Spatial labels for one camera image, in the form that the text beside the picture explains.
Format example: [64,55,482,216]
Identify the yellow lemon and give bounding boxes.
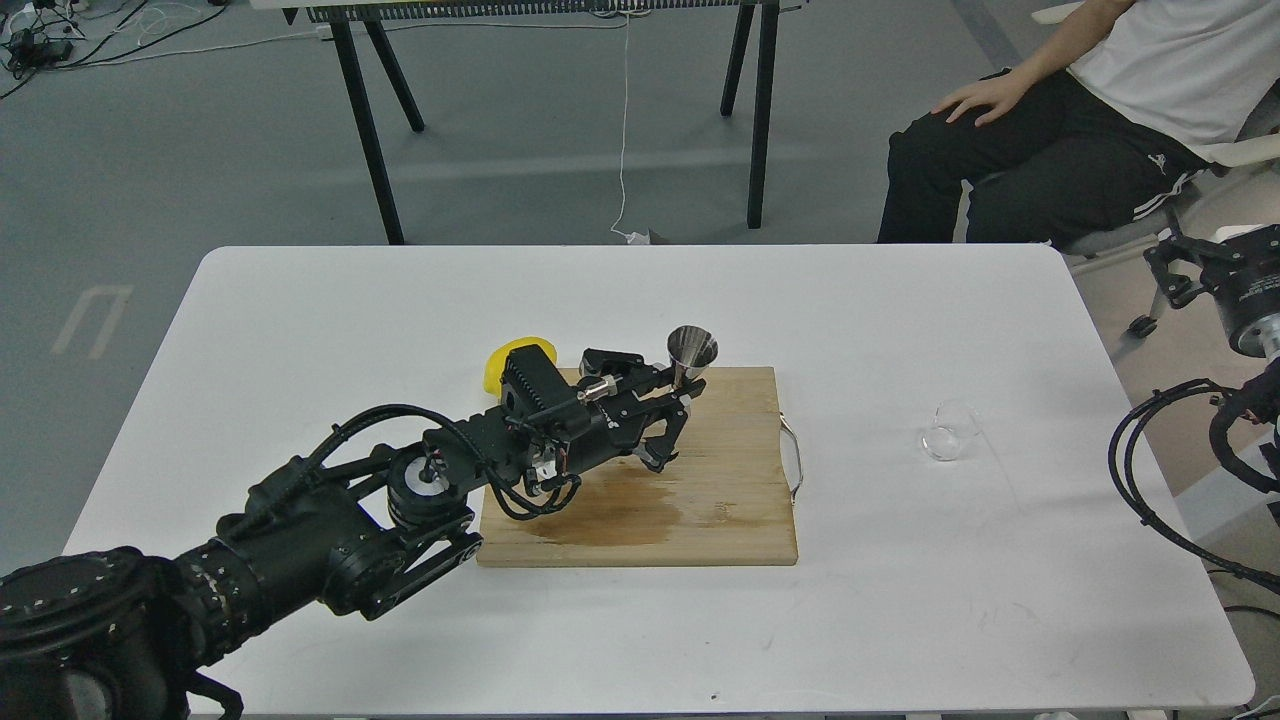
[484,338,559,398]

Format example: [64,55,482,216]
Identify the wooden cutting board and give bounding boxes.
[477,366,799,569]

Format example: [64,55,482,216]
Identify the seated person white shirt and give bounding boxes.
[876,1,1279,246]

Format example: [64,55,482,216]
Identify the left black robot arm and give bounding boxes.
[3,345,705,719]

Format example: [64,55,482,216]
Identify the steel jigger measuring cup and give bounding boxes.
[667,325,719,389]

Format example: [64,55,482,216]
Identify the black legged background table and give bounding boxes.
[250,1,788,246]

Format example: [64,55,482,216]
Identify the white hanging cable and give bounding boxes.
[611,12,652,243]

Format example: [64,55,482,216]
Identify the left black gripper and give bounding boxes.
[498,346,701,501]

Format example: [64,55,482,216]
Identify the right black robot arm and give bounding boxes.
[1106,223,1279,594]

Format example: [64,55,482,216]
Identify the clear glass cup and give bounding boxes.
[919,400,983,462]

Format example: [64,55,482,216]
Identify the black floor cables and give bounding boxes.
[0,0,230,101]

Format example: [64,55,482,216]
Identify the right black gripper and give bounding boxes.
[1143,224,1280,359]

